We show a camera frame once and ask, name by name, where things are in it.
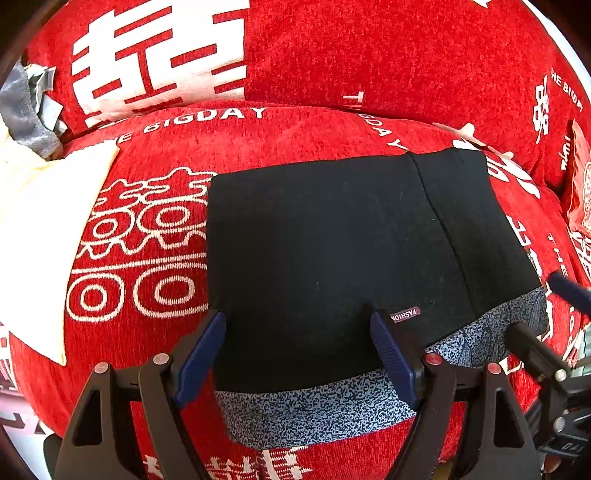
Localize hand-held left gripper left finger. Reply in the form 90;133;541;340
53;310;227;480

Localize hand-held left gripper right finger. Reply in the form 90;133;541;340
369;309;542;480

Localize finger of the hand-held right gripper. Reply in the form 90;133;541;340
505;322;579;385
546;271;591;318

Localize black pants with speckled waistband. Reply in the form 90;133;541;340
206;148;550;449

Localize red embroidered pillow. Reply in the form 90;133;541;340
560;119;591;278

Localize white cloth sheet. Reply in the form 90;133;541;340
0;134;122;367

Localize grey crumpled cloth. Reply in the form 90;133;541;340
0;60;66;161

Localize red printed sofa cover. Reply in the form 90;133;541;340
9;0;591;480

